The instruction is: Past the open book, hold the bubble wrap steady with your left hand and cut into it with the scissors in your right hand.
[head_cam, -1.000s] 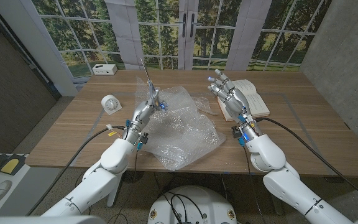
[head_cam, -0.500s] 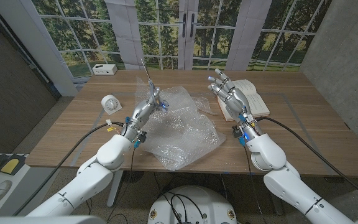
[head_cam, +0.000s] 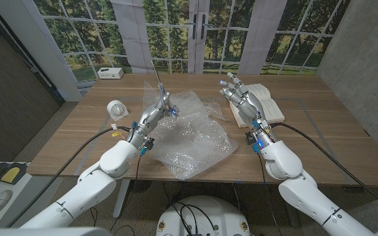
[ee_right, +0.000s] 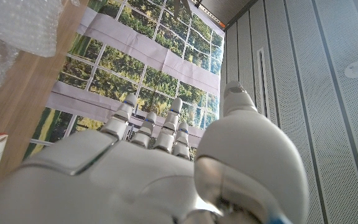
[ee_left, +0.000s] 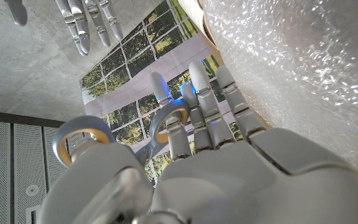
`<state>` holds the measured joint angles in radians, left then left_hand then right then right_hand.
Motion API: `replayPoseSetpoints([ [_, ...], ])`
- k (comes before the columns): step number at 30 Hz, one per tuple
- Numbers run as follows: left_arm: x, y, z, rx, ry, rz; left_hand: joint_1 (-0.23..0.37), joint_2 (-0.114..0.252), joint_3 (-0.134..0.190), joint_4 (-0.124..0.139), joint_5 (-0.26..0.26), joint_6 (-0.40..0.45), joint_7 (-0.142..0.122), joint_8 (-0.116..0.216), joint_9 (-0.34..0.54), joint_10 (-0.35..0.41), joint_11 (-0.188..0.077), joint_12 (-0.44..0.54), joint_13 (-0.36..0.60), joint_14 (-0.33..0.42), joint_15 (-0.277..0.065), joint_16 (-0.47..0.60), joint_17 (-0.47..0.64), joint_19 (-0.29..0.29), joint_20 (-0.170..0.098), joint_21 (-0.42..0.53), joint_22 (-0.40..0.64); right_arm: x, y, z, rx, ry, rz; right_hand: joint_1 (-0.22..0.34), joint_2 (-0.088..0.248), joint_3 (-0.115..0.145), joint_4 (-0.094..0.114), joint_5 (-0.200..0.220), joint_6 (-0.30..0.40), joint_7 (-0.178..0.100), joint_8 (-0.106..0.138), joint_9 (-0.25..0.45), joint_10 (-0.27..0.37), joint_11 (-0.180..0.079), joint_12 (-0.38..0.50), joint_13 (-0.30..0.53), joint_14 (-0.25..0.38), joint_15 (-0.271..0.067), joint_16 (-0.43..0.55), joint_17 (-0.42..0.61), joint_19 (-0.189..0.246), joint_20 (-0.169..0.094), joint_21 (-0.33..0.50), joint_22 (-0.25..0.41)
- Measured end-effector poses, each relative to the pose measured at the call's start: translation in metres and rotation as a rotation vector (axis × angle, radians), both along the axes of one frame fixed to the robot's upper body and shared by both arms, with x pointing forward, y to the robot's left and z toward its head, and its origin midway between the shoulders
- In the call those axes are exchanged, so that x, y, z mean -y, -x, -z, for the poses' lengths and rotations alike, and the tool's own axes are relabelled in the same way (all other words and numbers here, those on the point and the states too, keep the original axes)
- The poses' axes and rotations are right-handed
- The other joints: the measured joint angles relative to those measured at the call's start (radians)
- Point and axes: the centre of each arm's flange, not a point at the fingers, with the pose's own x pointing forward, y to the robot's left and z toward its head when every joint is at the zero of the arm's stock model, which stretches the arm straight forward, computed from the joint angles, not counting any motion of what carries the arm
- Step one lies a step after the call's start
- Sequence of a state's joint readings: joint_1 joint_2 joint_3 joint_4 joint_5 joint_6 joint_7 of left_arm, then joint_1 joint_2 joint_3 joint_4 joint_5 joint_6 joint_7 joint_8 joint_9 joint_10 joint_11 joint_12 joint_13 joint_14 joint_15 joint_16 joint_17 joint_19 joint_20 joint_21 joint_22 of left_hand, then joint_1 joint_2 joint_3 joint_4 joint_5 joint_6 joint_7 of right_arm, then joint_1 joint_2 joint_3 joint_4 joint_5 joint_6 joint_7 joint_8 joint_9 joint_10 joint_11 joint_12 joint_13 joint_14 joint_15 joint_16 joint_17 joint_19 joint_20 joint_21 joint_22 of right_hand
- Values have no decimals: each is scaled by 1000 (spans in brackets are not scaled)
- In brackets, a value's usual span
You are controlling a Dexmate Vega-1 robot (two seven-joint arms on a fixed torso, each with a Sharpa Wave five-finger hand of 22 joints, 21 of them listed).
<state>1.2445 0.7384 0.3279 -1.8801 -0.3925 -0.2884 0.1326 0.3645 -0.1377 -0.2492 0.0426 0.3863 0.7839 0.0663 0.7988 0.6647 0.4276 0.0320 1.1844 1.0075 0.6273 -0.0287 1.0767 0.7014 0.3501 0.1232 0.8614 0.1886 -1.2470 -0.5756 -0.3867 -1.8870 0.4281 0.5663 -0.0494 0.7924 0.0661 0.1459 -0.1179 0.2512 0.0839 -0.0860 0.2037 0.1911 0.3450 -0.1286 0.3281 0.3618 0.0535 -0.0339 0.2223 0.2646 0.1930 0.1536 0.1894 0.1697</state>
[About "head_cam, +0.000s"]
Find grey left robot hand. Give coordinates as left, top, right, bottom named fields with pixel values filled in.
left=135, top=98, right=180, bottom=136

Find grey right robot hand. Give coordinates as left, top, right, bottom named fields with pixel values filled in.
left=219, top=71, right=271, bottom=130

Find grey scissors with yellow handles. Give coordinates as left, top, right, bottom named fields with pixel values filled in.
left=150, top=60, right=179, bottom=115

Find large clear bubble wrap sheet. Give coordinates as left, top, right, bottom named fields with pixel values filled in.
left=142, top=80, right=240, bottom=180

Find open paperback book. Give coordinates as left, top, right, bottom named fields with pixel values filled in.
left=230, top=83, right=285, bottom=128

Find small clear bubble wrap piece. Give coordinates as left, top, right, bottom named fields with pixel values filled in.
left=201, top=100, right=230, bottom=121

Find white round kitchen timer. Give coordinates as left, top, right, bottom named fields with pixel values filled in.
left=106, top=99, right=129, bottom=122

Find white power socket box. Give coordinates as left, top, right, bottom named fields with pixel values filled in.
left=96, top=67, right=125, bottom=80

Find white table leg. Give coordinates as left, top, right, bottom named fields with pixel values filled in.
left=112, top=179, right=131, bottom=219

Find printed forest window backdrop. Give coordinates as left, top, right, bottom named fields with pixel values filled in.
left=0, top=0, right=352, bottom=102

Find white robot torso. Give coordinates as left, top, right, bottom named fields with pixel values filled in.
left=156, top=195, right=251, bottom=236

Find grey table leg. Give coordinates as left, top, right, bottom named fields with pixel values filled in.
left=279, top=188, right=301, bottom=227

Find dark brown door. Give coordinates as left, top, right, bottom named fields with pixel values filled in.
left=0, top=6, right=62, bottom=161

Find white floor mat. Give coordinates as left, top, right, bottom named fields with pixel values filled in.
left=0, top=160, right=32, bottom=230

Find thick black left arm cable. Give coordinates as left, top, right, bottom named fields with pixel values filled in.
left=7, top=126, right=132, bottom=228

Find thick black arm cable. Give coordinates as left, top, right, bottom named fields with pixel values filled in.
left=7, top=126, right=132, bottom=228
left=270, top=121, right=378, bottom=216

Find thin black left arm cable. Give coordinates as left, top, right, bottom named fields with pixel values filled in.
left=110, top=155, right=142, bottom=232

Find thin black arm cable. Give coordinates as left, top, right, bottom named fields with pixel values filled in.
left=110, top=155, right=142, bottom=232
left=257, top=152, right=284, bottom=236

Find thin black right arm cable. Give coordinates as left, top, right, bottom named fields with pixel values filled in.
left=257, top=152, right=284, bottom=236

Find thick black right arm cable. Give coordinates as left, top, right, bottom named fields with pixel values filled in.
left=270, top=121, right=378, bottom=216

